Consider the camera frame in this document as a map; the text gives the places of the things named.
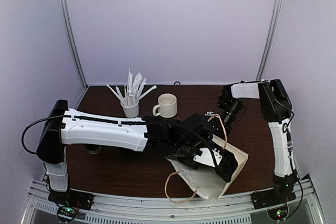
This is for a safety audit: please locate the cream paper bag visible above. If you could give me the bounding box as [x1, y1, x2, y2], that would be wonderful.
[164, 113, 249, 205]

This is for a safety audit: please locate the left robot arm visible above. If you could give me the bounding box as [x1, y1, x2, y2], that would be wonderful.
[36, 100, 220, 193]

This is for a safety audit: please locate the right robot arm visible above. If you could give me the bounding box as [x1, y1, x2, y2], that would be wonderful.
[218, 79, 298, 199]

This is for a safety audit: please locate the cream ceramic mug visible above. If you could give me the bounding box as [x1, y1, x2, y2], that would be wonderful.
[152, 93, 177, 119]

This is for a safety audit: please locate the wrapped white straws bundle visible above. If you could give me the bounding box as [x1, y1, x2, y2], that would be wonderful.
[106, 69, 157, 108]

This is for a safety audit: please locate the white cup holding straws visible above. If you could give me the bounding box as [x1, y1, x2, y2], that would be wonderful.
[120, 102, 139, 118]

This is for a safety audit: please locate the stack of paper cups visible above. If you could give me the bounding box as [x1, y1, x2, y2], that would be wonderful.
[85, 145, 102, 155]

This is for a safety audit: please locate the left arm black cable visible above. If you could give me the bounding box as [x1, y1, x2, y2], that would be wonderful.
[21, 115, 229, 177]

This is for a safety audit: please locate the aluminium front rail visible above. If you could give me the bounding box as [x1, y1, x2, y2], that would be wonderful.
[26, 174, 326, 224]

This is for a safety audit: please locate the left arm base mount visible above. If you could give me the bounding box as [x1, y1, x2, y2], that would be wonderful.
[48, 189, 94, 222]

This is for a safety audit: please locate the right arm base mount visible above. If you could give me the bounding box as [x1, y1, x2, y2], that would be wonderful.
[250, 189, 296, 222]

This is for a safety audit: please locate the right corner metal post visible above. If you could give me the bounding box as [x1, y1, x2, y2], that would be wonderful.
[255, 0, 283, 81]

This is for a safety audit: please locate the corner metal post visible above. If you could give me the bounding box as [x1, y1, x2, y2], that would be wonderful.
[255, 0, 283, 81]
[60, 0, 88, 90]

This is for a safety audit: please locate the left corner metal post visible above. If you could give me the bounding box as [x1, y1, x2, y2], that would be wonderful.
[60, 0, 88, 90]

